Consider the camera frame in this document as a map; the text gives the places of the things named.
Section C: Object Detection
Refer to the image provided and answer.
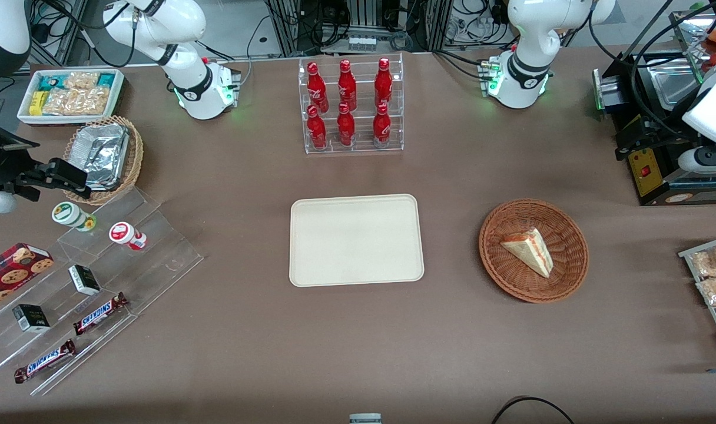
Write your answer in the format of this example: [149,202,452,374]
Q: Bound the triangle sandwich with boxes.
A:
[499,228,554,279]

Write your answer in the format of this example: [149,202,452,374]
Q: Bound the light wicker basket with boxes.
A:
[63,115,144,206]

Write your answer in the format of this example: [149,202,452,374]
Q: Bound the tray of packaged pastries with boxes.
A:
[678,234,716,361]

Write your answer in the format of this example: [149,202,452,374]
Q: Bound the brown wicker basket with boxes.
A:
[479,198,589,304]

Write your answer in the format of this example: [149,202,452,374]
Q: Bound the cream plastic tray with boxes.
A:
[289,194,425,288]

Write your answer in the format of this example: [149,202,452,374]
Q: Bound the green lid yogurt cup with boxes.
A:
[51,201,97,233]

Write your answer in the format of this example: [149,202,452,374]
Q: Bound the aluminium foil container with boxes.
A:
[69,122,131,191]

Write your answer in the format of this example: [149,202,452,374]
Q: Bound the black food warmer machine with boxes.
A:
[592,9,716,207]

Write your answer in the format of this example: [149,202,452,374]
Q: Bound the steel warmer pan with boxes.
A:
[649,64,703,114]

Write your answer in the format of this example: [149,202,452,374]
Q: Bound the clear cracker packet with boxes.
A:
[64,71,101,92]
[42,87,110,117]

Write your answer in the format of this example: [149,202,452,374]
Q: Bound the red lid yogurt cup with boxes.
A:
[109,221,148,251]

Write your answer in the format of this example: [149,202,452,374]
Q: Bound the white snack bin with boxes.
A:
[16,68,126,127]

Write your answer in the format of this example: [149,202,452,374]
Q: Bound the small black box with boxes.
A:
[68,264,102,297]
[12,303,51,334]

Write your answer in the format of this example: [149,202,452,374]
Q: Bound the red cookie box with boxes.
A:
[0,243,55,313]

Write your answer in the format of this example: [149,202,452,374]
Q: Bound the clear acrylic stepped display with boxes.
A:
[0,187,204,397]

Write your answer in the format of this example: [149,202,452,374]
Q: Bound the Snickers chocolate bar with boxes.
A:
[72,292,129,337]
[14,339,77,385]

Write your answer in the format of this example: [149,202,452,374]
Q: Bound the red cola bottle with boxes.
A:
[337,59,358,111]
[372,103,393,148]
[336,102,357,147]
[373,57,394,109]
[306,105,328,150]
[306,62,329,114]

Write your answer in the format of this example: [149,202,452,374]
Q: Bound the clear acrylic bottle rack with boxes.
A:
[298,52,405,155]

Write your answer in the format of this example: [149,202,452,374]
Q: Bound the white power strip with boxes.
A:
[346,35,378,54]

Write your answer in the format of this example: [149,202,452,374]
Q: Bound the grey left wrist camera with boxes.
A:
[678,146,716,175]

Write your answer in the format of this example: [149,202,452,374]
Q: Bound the aluminium frame rack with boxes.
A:
[266,0,454,58]

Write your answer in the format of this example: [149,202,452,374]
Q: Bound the black floor cable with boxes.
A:
[490,396,576,424]

